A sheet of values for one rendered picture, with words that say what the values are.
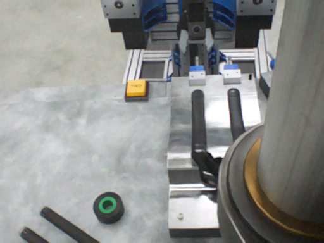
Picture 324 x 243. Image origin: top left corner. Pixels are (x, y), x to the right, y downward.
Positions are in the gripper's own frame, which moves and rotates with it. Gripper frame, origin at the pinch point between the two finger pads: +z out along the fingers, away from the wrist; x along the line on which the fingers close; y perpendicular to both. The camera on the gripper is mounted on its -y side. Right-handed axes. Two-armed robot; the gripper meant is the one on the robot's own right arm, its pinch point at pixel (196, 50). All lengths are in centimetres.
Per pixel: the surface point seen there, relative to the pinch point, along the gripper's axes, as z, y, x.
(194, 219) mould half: 14.9, -45.6, 1.9
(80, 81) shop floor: 101, 95, 79
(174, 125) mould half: 12.6, -17.6, 7.0
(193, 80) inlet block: 9.8, -2.3, 1.1
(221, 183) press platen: -53, -75, -1
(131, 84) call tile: 17.2, 4.9, 22.6
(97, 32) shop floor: 101, 148, 75
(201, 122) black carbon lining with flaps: 13.1, -16.3, -0.7
